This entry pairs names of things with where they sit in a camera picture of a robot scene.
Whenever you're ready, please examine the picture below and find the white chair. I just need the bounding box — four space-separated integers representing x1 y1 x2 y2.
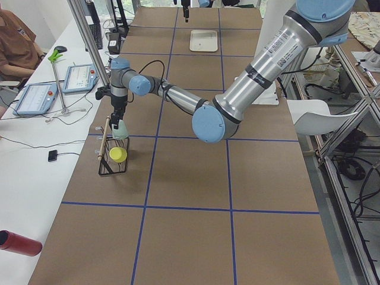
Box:
287 99 358 135

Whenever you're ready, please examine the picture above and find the cream rabbit tray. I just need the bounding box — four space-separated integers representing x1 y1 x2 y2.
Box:
189 30 218 52

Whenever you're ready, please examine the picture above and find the small black puck device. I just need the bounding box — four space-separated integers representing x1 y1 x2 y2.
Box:
47 150 58 162

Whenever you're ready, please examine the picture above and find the green handled reacher tool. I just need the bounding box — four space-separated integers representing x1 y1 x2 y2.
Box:
48 46 69 114

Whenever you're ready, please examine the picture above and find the yellow cup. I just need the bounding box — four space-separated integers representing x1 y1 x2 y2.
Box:
109 147 128 163

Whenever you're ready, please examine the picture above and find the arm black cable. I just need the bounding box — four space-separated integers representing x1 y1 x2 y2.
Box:
126 59 205 116

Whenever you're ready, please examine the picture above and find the person in brown shirt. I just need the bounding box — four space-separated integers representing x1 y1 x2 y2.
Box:
1 9 45 81

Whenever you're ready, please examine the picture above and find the far blue teach pendant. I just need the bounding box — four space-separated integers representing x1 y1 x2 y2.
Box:
62 64 99 94

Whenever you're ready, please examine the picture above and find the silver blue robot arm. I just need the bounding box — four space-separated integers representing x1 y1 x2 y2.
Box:
109 1 354 143
180 0 212 23

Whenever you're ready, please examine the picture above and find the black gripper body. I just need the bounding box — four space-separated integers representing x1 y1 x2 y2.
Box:
110 96 127 121

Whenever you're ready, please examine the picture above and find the mint green cup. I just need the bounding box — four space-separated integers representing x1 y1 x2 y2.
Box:
111 119 129 140

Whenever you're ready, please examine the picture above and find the aluminium frame post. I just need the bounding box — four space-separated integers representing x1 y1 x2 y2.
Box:
67 0 109 86

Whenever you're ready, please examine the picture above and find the black box on desk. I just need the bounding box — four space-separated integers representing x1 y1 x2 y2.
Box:
107 32 121 55

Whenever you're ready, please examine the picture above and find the red cylinder bottle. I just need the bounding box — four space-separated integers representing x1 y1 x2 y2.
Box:
1 230 43 257

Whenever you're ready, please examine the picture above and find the near blue teach pendant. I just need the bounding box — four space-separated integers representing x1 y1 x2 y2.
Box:
13 83 58 116

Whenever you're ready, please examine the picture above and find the blue teach pendant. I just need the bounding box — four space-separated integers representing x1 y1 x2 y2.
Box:
62 64 99 94
13 83 58 116

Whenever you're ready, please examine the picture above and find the black wire cup rack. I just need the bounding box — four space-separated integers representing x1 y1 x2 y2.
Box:
96 116 130 176

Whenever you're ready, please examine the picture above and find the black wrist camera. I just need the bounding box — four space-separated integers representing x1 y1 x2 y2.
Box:
95 86 112 100

